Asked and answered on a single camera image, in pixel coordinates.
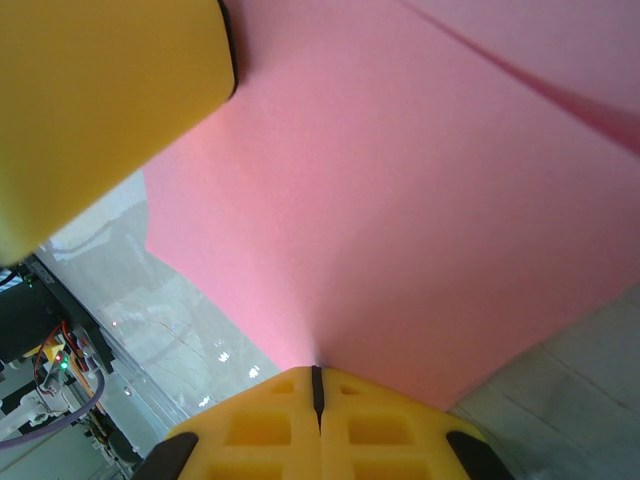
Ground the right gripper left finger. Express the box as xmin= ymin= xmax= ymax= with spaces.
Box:
xmin=142 ymin=366 xmax=321 ymax=480

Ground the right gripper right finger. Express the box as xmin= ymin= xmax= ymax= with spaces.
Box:
xmin=319 ymin=368 xmax=511 ymax=480

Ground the small circuit board with LEDs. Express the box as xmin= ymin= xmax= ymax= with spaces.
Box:
xmin=34 ymin=344 xmax=76 ymax=396

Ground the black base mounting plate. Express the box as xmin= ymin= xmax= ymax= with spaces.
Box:
xmin=27 ymin=252 xmax=115 ymax=375

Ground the aluminium mounting rail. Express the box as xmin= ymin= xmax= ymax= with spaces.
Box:
xmin=29 ymin=249 xmax=201 ymax=436

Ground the purple cable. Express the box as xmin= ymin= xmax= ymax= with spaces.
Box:
xmin=0 ymin=372 xmax=107 ymax=449

